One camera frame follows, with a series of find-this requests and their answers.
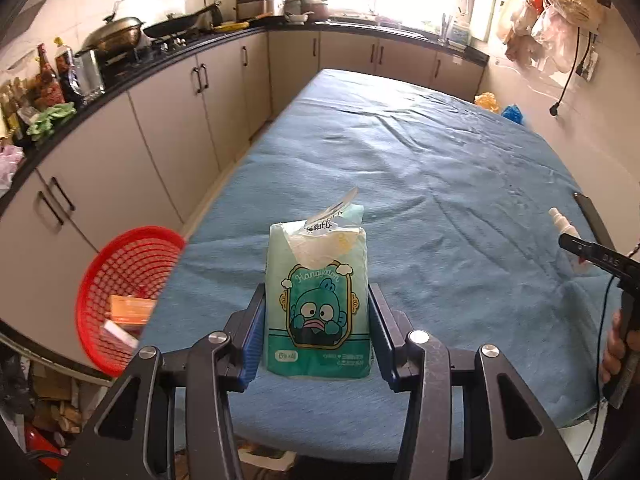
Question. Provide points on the white box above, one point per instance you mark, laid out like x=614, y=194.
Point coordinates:
x=120, y=332

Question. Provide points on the black kitchen countertop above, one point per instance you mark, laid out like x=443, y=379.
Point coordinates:
x=130, y=77

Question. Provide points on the metal wok with lid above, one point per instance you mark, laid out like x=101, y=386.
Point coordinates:
x=112, y=32

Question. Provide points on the red container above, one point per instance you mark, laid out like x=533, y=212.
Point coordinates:
x=42, y=447

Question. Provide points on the blue blanket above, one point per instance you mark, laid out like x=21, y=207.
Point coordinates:
x=425, y=185

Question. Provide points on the orange box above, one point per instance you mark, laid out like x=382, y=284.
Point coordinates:
x=130, y=310

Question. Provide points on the pink plastic bag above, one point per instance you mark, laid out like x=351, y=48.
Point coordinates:
x=9, y=160

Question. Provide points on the hanging plastic bags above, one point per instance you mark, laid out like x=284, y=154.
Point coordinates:
x=550, y=30

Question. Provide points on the white spray bottle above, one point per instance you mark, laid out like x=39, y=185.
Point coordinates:
x=562, y=222

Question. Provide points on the steel pitcher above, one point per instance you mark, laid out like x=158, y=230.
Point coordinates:
x=89, y=75

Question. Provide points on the black frying pan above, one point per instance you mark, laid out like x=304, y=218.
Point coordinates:
x=170, y=27

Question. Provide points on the dark soy sauce bottle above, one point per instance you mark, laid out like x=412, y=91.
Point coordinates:
x=65, y=67

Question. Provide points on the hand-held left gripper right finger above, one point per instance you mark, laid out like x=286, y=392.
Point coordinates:
x=379, y=340

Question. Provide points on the white cutting board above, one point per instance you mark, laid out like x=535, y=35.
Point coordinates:
x=482, y=17

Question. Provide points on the wall socket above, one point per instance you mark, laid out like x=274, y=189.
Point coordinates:
x=590, y=64

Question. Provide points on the gas stove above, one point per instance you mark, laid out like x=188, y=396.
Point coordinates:
x=165, y=46

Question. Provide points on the brown sauce bottle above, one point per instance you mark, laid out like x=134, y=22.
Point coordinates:
x=47, y=90

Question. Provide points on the red plastic basket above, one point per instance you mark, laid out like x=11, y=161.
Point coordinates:
x=130, y=255

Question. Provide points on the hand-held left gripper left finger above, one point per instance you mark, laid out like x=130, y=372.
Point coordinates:
x=254, y=345

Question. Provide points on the grey cooking pot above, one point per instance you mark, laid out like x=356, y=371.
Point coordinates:
x=317, y=10

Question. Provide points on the blue plastic bag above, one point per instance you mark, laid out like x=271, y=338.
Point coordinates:
x=512, y=114

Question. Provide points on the grey kitchen base cabinets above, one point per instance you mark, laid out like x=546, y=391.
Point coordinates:
x=165, y=125

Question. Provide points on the green cartoon tissue pack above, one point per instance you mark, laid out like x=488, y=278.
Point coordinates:
x=315, y=310

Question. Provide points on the yellow plastic bag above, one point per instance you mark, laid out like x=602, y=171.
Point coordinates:
x=486, y=102

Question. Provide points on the person's right hand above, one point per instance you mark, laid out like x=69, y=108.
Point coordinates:
x=611, y=355

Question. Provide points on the pile of wood pieces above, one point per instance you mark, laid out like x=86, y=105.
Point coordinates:
x=57, y=410

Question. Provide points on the silver kitchen appliance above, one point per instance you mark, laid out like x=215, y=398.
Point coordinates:
x=260, y=7

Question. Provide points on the group of small spice bottles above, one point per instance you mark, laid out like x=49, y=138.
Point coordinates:
x=15, y=105

